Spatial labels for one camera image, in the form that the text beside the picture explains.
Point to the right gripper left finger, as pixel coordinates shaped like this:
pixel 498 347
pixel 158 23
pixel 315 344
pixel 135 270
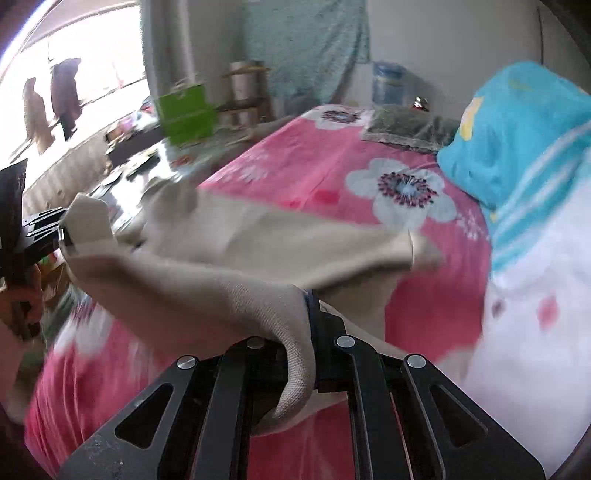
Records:
pixel 194 421

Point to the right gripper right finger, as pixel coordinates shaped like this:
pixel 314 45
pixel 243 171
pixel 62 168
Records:
pixel 408 419

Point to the beige sweatshirt garment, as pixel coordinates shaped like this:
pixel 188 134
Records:
pixel 211 270

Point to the person's left hand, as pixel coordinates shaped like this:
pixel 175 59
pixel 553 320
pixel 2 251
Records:
pixel 22 303

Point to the tan hanging coat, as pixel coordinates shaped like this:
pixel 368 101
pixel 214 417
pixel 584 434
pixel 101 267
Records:
pixel 35 118

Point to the purple hanging garment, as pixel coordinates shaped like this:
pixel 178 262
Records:
pixel 64 96

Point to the green paper shopping bag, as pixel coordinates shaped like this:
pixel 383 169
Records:
pixel 185 115

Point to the grey window curtain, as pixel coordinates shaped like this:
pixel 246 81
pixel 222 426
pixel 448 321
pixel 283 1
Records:
pixel 167 46

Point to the wooden stand with pot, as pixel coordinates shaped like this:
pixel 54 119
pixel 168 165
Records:
pixel 250 104

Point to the pink floral bed blanket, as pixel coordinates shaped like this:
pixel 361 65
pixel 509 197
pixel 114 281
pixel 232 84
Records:
pixel 264 201

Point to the green patterned pillow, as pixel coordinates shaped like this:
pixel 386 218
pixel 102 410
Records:
pixel 410 129

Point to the blue pink cartoon quilt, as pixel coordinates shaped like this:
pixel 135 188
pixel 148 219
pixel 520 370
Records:
pixel 523 153

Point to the red can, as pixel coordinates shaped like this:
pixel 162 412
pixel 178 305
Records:
pixel 421 104

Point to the large blue water bottle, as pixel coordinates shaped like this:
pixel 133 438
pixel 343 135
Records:
pixel 389 83

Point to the teal floral hanging cloth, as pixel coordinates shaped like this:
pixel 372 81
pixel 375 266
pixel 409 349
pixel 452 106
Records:
pixel 311 47

